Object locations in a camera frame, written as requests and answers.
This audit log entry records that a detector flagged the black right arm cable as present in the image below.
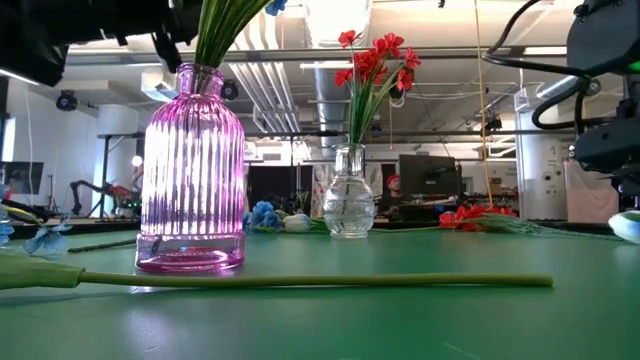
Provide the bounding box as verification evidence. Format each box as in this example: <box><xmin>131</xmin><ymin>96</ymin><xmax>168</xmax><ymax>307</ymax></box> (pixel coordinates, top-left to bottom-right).
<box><xmin>482</xmin><ymin>0</ymin><xmax>594</xmax><ymax>132</ymax></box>

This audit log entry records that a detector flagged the black table frame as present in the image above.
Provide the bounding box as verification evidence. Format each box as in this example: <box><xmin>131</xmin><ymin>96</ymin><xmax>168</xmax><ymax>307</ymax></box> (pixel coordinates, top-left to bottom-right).
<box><xmin>0</xmin><ymin>217</ymin><xmax>640</xmax><ymax>239</ymax></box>

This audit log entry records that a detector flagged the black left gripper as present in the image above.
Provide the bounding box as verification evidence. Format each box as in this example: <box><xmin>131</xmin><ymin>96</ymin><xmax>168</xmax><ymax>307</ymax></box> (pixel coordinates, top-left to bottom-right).
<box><xmin>67</xmin><ymin>0</ymin><xmax>202</xmax><ymax>75</ymax></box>

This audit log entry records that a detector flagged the yellow hanging cable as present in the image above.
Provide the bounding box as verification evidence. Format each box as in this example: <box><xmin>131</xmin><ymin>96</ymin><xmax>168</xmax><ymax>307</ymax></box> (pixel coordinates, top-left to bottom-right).
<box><xmin>472</xmin><ymin>0</ymin><xmax>495</xmax><ymax>207</ymax></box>

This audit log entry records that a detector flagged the green table mat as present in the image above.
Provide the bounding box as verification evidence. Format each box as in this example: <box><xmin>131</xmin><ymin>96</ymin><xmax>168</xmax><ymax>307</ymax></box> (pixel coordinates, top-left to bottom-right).
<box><xmin>0</xmin><ymin>229</ymin><xmax>640</xmax><ymax>360</ymax></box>

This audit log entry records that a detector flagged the clear textured glass vase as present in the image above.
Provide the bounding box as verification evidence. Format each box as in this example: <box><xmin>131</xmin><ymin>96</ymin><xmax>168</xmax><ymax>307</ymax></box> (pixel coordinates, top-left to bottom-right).
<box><xmin>322</xmin><ymin>143</ymin><xmax>377</xmax><ymax>240</ymax></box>

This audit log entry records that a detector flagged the silver ventilation duct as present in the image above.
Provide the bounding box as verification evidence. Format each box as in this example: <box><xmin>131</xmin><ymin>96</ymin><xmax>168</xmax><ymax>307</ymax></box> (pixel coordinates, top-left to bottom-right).
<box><xmin>313</xmin><ymin>67</ymin><xmax>354</xmax><ymax>151</ymax></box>

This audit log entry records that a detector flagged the white round column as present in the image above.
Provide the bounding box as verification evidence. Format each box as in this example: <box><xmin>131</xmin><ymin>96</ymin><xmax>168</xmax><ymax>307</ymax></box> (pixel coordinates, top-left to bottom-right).
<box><xmin>516</xmin><ymin>107</ymin><xmax>570</xmax><ymax>222</ymax></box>

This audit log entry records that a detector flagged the small background red bouquet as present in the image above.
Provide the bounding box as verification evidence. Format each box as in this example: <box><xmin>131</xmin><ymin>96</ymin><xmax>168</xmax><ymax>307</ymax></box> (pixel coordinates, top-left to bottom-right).
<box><xmin>110</xmin><ymin>183</ymin><xmax>132</xmax><ymax>204</ymax></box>

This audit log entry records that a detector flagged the red artificial flower bunch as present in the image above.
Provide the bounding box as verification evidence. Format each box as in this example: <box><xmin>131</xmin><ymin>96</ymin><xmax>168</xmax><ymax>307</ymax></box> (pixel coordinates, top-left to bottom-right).
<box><xmin>438</xmin><ymin>203</ymin><xmax>624</xmax><ymax>242</ymax></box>
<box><xmin>333</xmin><ymin>29</ymin><xmax>423</xmax><ymax>151</ymax></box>

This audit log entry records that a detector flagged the black computer monitor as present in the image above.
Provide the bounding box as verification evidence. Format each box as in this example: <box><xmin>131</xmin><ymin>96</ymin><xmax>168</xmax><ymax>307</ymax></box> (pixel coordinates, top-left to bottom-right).
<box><xmin>398</xmin><ymin>153</ymin><xmax>462</xmax><ymax>200</ymax></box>

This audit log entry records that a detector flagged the pink ribbed glass vase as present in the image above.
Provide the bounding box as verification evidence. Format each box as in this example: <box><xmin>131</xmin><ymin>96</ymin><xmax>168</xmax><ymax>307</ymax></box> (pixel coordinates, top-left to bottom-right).
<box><xmin>135</xmin><ymin>63</ymin><xmax>247</xmax><ymax>274</ymax></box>

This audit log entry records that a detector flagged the blue artificial flower bunch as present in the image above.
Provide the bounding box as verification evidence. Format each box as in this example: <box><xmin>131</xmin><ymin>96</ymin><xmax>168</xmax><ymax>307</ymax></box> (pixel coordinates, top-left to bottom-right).
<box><xmin>0</xmin><ymin>182</ymin><xmax>137</xmax><ymax>257</ymax></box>
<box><xmin>243</xmin><ymin>200</ymin><xmax>286</xmax><ymax>234</ymax></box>
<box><xmin>193</xmin><ymin>0</ymin><xmax>290</xmax><ymax>69</ymax></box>

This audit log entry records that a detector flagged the dark wall screen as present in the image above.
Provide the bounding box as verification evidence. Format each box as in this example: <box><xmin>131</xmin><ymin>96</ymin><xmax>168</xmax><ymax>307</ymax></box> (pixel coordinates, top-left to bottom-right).
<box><xmin>1</xmin><ymin>160</ymin><xmax>45</xmax><ymax>196</ymax></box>

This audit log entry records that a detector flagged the pink cloth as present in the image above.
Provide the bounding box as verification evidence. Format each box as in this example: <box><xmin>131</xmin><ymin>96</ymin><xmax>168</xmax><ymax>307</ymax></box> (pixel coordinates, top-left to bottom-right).
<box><xmin>563</xmin><ymin>158</ymin><xmax>621</xmax><ymax>225</ymax></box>

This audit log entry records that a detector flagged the person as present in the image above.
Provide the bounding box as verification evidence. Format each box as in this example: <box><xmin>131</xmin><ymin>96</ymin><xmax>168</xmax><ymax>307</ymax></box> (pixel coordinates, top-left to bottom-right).
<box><xmin>382</xmin><ymin>173</ymin><xmax>407</xmax><ymax>217</ymax></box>

